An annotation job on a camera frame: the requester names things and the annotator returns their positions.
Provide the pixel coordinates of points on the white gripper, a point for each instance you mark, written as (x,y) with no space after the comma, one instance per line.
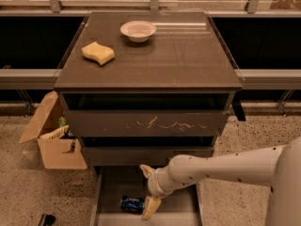
(155,182)

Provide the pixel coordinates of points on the blue pepsi can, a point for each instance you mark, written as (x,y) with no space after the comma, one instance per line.
(132,204)

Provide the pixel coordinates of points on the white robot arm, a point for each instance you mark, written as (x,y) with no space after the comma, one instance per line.
(278,168)

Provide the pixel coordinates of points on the open bottom drawer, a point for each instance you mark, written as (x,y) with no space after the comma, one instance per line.
(181,208)

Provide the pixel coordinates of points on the middle dark drawer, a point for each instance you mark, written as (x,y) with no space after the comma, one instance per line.
(133,151)

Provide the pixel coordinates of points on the top drawer with scratches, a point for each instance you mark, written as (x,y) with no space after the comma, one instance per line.
(146,123)

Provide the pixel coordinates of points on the dark brown drawer cabinet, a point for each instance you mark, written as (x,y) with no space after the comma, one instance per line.
(182,66)

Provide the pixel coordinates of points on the open cardboard box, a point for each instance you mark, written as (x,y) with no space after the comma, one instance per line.
(56,154)

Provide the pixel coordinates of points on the black object on floor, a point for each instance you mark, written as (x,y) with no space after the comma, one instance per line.
(47,220)

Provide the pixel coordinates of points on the beige snack bag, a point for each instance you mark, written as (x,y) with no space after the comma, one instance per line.
(57,133)

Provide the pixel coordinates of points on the green packet in box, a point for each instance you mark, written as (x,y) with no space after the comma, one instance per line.
(62,122)

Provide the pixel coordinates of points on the yellow wavy sponge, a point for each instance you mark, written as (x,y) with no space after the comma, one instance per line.
(99,53)

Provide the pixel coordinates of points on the white ceramic bowl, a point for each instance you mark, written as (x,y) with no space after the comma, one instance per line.
(138,31)

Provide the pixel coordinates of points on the metal window railing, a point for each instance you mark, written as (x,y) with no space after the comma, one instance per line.
(150,3)

